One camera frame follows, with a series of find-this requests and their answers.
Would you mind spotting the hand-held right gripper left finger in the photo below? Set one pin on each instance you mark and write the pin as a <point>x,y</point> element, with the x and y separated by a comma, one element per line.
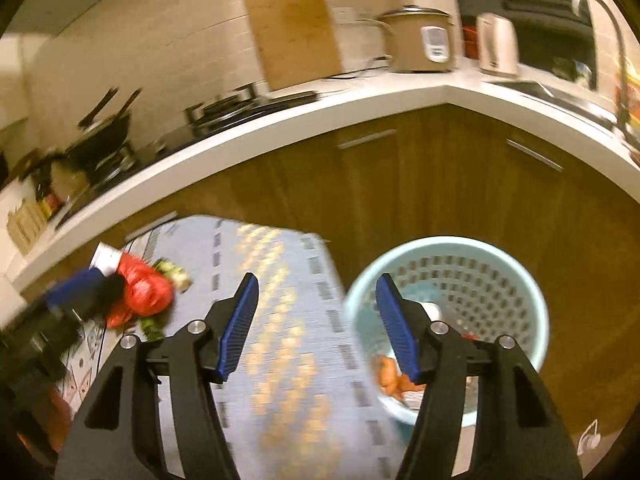
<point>237,330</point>

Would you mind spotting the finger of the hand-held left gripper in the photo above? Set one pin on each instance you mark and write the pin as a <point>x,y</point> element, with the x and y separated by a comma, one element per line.
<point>80,287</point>

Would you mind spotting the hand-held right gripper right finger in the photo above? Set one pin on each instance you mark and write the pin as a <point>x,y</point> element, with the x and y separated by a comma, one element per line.
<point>397,330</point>

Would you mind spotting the blue white milk carton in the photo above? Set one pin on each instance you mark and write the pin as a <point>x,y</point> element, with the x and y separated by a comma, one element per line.
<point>106,257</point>

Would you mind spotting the red plastic bag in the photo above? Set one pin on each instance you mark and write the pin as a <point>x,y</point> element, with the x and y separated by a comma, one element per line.
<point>145,285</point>

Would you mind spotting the light blue plastic basket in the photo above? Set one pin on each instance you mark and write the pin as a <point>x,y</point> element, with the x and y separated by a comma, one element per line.
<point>480,290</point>

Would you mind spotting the printed paper sheet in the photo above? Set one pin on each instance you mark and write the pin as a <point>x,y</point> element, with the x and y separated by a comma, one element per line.
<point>82,365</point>

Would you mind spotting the grey patterned tablecloth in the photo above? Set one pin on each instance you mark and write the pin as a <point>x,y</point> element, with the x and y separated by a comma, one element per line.
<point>300,360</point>

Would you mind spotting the yellow wicker basket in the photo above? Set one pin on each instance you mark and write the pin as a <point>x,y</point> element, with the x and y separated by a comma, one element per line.
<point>27,227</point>

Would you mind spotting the green vegetable scrap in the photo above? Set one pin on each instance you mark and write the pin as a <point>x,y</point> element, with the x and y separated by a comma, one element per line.
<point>151,329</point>
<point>172,275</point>

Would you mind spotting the dark sauce bottles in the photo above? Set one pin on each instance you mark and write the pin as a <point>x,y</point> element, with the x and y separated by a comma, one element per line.
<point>47,190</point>

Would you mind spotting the black wok with lid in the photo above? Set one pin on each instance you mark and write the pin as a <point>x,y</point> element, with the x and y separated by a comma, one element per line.
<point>102,140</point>

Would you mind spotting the brown wooden base cabinets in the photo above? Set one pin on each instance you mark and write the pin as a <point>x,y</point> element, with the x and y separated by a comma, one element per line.
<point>450,185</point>

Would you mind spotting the black gas stove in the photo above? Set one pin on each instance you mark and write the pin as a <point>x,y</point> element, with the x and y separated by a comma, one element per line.
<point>225,110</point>

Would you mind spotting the white curled object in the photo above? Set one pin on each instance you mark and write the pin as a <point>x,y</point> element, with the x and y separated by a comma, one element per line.
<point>589,440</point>

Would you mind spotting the black flat tray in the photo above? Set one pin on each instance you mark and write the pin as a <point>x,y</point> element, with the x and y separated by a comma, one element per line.
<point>292,98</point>

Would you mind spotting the steel kitchen sink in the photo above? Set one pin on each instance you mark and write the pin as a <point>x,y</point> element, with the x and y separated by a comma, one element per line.
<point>550,95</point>

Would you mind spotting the brown rice cooker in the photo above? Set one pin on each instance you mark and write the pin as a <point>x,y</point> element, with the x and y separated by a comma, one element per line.
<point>410,40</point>

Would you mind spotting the red container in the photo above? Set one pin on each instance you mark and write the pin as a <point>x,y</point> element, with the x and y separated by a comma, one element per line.
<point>470,42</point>

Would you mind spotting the wooden cutting board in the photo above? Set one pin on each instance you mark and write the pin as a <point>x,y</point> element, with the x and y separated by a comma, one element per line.
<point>295,35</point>

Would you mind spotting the cream electric kettle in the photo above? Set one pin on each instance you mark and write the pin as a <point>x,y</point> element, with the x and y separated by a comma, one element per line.
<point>497,45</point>

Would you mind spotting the glass cups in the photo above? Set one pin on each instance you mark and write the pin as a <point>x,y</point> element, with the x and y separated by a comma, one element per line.
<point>572,70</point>

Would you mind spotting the yellow dish soap bottle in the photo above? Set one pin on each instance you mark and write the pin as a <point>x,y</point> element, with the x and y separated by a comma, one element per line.
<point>627,80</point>

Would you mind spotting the steel kitchen faucet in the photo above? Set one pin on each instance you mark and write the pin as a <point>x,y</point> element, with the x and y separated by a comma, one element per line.
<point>617,60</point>

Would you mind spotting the white wall socket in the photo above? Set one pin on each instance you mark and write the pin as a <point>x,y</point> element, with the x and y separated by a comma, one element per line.
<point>344,16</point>

